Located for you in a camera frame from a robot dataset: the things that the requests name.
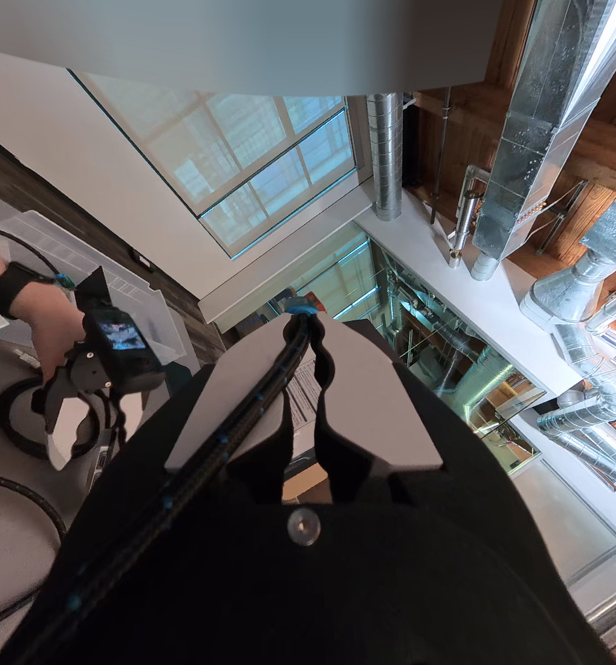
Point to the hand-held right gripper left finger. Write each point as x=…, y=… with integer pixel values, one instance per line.
x=224, y=410

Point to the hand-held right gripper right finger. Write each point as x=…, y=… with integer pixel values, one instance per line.
x=375, y=410

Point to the clear plastic bin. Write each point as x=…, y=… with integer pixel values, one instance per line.
x=79, y=249

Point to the black wristband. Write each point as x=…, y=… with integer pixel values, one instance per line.
x=12, y=285

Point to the silver metal pipe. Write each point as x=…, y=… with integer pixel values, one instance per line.
x=466, y=218

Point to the silver bent air duct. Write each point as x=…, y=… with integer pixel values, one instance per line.
x=562, y=296

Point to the silver ventilation duct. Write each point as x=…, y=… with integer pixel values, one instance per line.
x=385, y=156

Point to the rectangular silver air duct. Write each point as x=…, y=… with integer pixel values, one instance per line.
x=536, y=130

